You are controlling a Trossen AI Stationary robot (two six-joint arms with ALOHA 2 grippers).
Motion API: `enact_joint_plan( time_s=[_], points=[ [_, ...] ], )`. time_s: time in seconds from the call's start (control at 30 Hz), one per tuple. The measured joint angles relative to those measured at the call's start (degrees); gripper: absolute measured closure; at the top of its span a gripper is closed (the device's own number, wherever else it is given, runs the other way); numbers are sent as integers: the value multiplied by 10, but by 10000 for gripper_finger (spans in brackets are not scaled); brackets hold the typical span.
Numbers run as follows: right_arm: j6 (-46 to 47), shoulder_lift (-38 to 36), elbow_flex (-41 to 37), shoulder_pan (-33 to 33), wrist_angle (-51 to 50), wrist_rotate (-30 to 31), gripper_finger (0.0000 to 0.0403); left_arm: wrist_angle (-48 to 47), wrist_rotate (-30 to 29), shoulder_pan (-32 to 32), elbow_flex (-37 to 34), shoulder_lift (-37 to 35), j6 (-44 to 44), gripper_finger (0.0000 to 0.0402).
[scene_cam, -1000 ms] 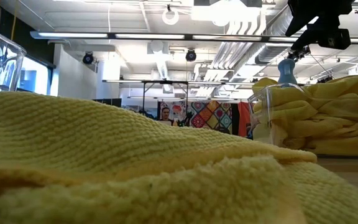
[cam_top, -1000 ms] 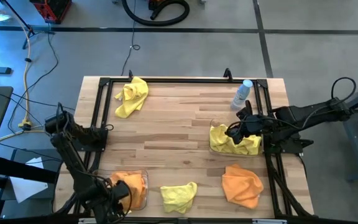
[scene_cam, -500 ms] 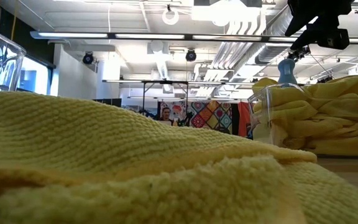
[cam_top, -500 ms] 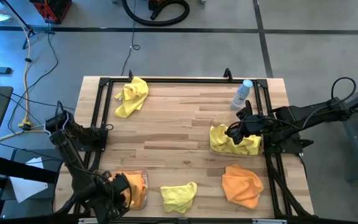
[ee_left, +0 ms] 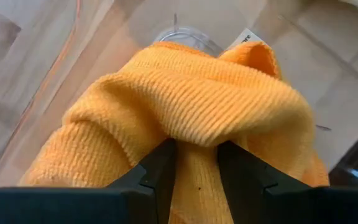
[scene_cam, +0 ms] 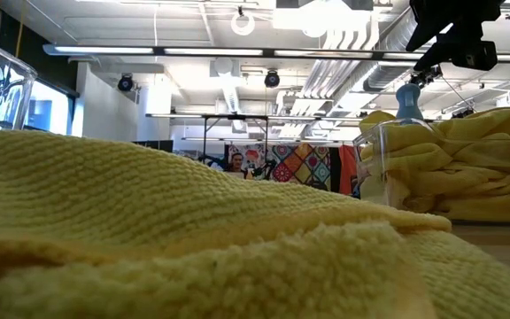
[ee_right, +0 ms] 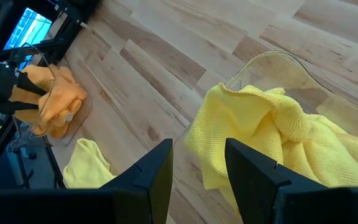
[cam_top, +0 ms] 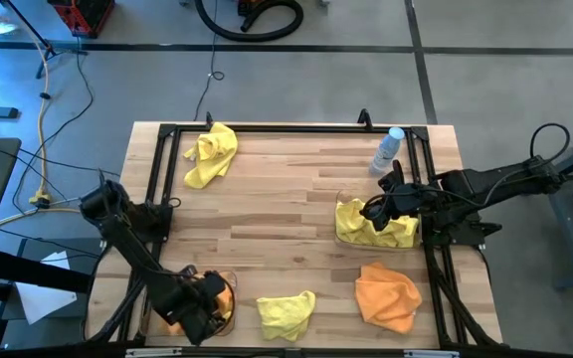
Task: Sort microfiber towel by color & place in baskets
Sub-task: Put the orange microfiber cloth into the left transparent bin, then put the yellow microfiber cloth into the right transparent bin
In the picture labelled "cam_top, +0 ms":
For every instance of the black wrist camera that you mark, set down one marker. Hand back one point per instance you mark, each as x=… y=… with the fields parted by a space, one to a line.
x=393 y=176
x=214 y=284

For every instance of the black metal table frame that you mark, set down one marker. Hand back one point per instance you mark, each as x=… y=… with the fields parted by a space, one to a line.
x=291 y=129

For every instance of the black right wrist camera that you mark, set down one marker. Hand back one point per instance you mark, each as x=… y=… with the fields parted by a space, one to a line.
x=393 y=176

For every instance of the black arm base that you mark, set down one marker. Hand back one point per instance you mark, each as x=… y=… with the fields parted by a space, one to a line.
x=154 y=224
x=465 y=233

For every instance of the black frame clamp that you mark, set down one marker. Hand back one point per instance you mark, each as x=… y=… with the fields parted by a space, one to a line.
x=209 y=120
x=365 y=119

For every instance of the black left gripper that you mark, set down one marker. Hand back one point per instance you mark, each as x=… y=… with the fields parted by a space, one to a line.
x=187 y=303

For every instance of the red tool case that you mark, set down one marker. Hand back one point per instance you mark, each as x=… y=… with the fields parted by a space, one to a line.
x=85 y=17

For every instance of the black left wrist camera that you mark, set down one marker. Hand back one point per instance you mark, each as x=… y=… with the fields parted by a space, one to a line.
x=214 y=284

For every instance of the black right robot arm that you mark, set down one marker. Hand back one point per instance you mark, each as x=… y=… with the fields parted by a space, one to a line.
x=490 y=179

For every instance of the black tripod stand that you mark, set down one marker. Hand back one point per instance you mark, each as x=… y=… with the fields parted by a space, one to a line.
x=43 y=39

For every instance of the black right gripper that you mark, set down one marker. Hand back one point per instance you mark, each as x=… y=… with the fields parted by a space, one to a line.
x=398 y=201

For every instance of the clear plastic bottle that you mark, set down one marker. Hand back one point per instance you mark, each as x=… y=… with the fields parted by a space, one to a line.
x=386 y=151

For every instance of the clear plastic basket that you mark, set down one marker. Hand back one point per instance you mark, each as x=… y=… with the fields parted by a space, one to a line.
x=346 y=195
x=232 y=278

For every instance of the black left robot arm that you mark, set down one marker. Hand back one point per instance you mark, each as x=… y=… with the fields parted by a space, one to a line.
x=132 y=248

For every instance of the grey camera bracket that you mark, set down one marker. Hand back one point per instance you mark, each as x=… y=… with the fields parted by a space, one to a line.
x=152 y=352
x=431 y=354

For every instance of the grey metal cart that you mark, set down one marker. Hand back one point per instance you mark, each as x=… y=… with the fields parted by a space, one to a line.
x=557 y=224

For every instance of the white paper sheet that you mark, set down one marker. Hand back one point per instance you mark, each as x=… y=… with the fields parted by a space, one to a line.
x=43 y=303

